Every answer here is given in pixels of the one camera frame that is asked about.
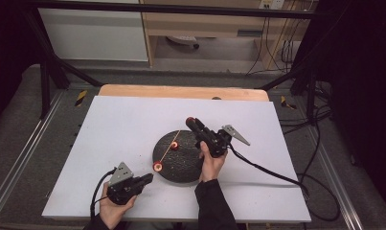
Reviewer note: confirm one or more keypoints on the white board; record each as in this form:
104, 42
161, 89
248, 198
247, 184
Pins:
117, 134

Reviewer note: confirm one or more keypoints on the aluminium floor rail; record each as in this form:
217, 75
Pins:
337, 179
24, 150

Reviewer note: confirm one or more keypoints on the white power strip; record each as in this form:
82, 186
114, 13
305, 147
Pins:
181, 39

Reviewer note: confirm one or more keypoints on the black metal frame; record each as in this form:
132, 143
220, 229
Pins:
168, 9

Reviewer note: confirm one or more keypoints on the person's left hand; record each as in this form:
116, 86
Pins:
112, 212

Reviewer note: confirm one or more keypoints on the light wooden desk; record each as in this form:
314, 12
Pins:
197, 24

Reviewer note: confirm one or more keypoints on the white wall outlet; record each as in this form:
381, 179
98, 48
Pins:
272, 4

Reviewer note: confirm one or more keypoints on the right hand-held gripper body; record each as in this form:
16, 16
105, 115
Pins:
214, 143

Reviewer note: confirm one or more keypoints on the yellow black tape marker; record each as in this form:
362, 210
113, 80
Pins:
287, 103
81, 98

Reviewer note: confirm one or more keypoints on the wooden table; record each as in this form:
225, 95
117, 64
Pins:
168, 92

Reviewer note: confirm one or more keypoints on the thin wooden skewer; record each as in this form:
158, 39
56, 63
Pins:
165, 153

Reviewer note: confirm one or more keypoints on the red cored hawthorn fruit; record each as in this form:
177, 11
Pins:
190, 120
174, 146
157, 166

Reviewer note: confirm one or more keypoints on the person's right hand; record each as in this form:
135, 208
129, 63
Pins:
211, 167

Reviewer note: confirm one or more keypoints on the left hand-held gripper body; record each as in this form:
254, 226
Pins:
122, 188

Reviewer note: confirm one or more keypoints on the black textured plate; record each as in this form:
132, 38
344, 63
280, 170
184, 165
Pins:
181, 166

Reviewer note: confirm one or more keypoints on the white cabinet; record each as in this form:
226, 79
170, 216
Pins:
91, 35

